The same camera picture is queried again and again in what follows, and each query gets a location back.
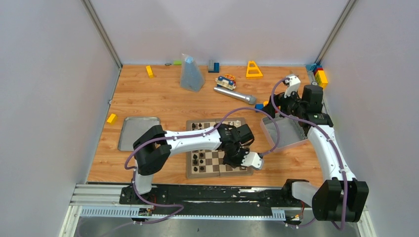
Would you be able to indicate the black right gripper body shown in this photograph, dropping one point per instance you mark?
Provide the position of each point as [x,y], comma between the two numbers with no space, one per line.
[288,105]

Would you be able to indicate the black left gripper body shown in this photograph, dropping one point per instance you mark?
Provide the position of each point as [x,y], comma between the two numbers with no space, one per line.
[236,157]

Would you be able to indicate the silver metal tin lid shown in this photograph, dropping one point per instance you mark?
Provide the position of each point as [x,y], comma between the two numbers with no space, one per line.
[132,129]

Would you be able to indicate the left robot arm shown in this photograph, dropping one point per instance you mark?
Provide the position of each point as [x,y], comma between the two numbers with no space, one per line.
[156,145]

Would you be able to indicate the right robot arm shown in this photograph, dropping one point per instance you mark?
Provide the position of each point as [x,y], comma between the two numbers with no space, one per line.
[341,197]

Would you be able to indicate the wooden chess board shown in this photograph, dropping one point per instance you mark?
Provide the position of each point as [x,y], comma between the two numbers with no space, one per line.
[212,166]

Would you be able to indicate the colourful brick stack right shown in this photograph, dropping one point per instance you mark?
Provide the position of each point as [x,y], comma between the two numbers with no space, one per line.
[320,76]

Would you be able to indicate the silver toy microphone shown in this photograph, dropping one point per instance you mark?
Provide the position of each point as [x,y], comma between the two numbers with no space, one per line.
[249,99]

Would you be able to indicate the yellow triangle toy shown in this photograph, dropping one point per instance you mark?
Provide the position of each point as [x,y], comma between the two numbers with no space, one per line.
[253,71]

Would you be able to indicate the white blue toy car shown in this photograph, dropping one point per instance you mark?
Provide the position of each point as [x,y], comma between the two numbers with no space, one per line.
[227,81]

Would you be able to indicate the blue bubble-wrapped cone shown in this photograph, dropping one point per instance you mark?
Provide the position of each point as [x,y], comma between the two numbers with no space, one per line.
[191,77]

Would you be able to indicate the blue grey brick stack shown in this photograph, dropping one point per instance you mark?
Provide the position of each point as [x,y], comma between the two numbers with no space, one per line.
[213,67]

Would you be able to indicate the yellow curved block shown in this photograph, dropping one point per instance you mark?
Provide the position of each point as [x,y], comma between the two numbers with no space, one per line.
[149,71]

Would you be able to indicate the yellow wooden block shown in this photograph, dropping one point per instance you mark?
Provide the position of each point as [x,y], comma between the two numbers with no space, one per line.
[112,118]

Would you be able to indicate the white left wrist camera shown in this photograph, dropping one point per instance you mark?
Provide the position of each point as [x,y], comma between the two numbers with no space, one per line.
[254,160]

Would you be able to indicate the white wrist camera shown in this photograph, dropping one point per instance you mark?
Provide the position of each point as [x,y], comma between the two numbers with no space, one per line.
[254,160]
[293,83]

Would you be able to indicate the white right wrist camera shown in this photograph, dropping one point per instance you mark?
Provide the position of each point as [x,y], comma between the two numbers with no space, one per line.
[293,83]

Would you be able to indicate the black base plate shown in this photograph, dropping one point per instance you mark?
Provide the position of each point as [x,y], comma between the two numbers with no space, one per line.
[204,200]

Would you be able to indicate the aluminium frame post right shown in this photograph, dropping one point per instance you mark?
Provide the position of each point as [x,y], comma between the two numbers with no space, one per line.
[350,4]

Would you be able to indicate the aluminium frame post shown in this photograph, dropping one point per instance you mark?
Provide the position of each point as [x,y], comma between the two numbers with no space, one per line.
[350,4]
[102,32]

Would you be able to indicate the aluminium frame post left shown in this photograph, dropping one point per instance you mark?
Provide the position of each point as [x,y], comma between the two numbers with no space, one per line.
[102,32]

